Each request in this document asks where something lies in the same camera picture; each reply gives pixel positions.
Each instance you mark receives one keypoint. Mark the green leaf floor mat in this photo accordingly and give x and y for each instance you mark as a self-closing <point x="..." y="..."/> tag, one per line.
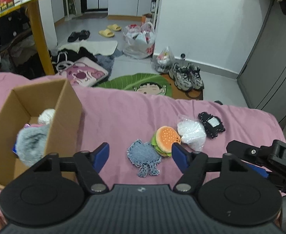
<point x="153" y="84"/>

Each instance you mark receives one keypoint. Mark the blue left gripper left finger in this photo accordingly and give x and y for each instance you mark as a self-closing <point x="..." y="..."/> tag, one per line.
<point x="100" y="156"/>

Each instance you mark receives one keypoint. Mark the clear bag white filling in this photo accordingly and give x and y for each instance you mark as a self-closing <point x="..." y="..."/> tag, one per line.
<point x="192" y="132"/>

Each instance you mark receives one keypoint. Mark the yellow slipper near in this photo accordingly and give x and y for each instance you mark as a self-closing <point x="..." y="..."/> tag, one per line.
<point x="106" y="33"/>

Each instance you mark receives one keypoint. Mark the right grey sneaker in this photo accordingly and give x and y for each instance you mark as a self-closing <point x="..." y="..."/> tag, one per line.
<point x="195" y="76"/>

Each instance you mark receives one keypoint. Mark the black patch white label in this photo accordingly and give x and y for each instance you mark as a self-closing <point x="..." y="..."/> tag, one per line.
<point x="212" y="124"/>

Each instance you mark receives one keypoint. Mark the black clothes pile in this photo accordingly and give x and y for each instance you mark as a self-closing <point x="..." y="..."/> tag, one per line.
<point x="68" y="56"/>

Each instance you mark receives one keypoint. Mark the large white plastic bag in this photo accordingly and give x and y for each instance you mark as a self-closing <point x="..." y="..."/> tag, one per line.
<point x="139" y="40"/>

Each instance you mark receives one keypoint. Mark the black slipper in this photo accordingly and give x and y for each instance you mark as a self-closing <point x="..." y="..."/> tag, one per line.
<point x="73" y="37"/>
<point x="84" y="35"/>

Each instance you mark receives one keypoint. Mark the grey sneaker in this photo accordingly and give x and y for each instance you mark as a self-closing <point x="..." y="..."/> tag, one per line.
<point x="180" y="76"/>
<point x="195" y="76"/>

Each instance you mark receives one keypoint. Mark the plush hamburger toy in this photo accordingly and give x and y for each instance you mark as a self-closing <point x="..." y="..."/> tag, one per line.
<point x="163" y="139"/>

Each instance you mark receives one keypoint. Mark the denim patch coaster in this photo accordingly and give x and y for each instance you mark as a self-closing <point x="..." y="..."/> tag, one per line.
<point x="145" y="158"/>

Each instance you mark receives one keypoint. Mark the yellow slipper far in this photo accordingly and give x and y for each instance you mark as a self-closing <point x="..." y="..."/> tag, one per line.
<point x="114" y="27"/>

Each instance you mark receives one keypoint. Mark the pink bear cushion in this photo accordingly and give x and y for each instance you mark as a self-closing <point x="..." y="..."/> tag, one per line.
<point x="83" y="72"/>

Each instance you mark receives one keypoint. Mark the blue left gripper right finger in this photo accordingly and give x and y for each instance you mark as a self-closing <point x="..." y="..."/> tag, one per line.
<point x="181" y="157"/>

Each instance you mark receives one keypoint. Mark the small clear plastic bag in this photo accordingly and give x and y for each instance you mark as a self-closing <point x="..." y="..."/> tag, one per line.
<point x="164" y="61"/>

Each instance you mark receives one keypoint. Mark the grey cabinet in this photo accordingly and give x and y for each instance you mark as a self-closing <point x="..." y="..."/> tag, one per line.
<point x="263" y="77"/>

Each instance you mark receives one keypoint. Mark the dark blue fluffy rug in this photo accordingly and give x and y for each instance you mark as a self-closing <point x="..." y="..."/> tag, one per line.
<point x="107" y="62"/>

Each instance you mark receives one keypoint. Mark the grey fluffy plush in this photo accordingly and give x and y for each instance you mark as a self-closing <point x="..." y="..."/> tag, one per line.
<point x="31" y="142"/>

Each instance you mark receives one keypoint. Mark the yellow slipper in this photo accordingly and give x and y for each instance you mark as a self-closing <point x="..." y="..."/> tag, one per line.
<point x="114" y="27"/>
<point x="106" y="33"/>

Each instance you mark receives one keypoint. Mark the yellow round table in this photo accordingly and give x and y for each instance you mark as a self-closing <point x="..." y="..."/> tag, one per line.
<point x="37" y="30"/>

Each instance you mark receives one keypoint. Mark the blue tissue pack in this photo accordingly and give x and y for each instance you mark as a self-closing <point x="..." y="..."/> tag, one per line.
<point x="14" y="149"/>

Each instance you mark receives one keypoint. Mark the brown cardboard box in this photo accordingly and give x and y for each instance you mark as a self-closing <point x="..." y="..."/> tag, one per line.
<point x="37" y="120"/>

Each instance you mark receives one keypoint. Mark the black slipper left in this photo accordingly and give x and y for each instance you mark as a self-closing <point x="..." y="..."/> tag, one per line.
<point x="73" y="37"/>

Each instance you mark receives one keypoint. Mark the white floor rug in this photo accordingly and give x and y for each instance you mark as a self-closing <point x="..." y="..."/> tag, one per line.
<point x="105" y="48"/>

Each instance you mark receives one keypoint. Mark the left grey sneaker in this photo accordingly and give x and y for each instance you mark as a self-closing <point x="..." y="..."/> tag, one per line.
<point x="180" y="76"/>

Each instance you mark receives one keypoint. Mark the black slipper right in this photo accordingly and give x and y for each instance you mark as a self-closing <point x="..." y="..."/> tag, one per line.
<point x="84" y="35"/>

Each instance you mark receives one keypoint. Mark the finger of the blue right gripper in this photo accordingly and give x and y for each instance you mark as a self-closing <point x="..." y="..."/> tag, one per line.
<point x="263" y="172"/>

